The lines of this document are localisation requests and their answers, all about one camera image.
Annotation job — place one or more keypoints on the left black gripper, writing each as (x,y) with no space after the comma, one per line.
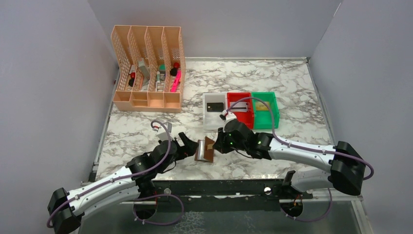
(182,148)

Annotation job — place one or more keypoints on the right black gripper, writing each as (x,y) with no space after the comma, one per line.
(221,144)

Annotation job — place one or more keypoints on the brown leather card holder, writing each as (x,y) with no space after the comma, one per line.
(205,151)

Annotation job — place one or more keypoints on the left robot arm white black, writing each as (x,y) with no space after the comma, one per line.
(134,180)

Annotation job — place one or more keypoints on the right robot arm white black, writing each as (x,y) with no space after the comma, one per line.
(333,166)

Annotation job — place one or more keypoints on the white striped credit card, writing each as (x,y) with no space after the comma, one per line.
(239,107)

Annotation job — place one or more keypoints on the black credit card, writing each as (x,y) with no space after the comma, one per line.
(215,107)

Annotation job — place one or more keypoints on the gold credit card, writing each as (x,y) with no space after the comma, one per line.
(262,106)

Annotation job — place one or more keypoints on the green plastic bin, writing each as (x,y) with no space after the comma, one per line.
(262,116)

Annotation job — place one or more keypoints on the white plastic bin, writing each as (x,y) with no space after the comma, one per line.
(212,120)

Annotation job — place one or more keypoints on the pink highlighter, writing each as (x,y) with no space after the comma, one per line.
(176,82)

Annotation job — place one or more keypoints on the red black marker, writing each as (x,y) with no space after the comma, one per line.
(132,79)

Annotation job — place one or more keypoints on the peach plastic desk organizer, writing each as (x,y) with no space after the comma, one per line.
(152,66)

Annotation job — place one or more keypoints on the grey stapler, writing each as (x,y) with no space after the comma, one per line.
(143,67)

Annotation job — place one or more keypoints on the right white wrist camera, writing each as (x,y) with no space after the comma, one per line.
(227,116)

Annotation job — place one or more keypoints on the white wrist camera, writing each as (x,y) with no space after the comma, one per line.
(163,133)
(227,116)

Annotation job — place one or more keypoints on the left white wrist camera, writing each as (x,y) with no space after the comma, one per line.
(163,133)

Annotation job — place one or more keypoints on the black mounting rail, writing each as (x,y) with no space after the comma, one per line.
(217,196)

